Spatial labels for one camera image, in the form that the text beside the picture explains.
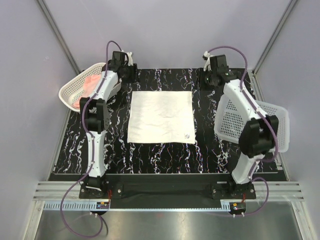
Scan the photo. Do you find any controller board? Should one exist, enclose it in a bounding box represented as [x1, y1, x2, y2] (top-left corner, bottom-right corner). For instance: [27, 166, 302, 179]
[96, 200, 111, 210]
[230, 202, 247, 215]

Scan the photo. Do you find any pink towel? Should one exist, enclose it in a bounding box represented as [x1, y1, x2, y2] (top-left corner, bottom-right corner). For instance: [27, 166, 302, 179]
[72, 74, 102, 109]

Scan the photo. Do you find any right controller board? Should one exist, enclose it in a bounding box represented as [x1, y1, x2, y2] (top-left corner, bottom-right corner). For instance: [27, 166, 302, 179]
[230, 202, 247, 215]

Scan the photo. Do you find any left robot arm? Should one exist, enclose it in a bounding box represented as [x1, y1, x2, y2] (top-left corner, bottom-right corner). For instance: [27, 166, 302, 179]
[79, 51, 138, 198]

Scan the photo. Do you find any white towel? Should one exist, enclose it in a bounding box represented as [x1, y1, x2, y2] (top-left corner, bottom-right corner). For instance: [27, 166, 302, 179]
[127, 91, 196, 145]

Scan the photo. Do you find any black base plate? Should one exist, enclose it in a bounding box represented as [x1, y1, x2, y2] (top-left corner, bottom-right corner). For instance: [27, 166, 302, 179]
[79, 173, 256, 211]

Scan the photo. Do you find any white perforated basket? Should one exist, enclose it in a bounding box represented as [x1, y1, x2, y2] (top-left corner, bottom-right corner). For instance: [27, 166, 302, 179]
[213, 96, 291, 153]
[58, 62, 122, 113]

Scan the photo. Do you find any white perforated basket left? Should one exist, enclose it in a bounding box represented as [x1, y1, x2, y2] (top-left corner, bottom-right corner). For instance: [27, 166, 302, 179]
[58, 62, 122, 113]

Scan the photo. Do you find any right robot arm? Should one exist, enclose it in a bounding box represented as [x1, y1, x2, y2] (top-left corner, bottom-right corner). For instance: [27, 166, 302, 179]
[200, 52, 279, 199]

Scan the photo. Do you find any left controller board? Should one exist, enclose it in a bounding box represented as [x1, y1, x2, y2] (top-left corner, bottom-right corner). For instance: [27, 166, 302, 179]
[96, 200, 111, 210]

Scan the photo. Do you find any white perforated basket right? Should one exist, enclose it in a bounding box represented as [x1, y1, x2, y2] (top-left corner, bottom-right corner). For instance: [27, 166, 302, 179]
[213, 96, 291, 153]

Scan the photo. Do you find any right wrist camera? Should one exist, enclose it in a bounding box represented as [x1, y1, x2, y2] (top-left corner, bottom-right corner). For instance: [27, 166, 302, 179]
[202, 51, 212, 72]

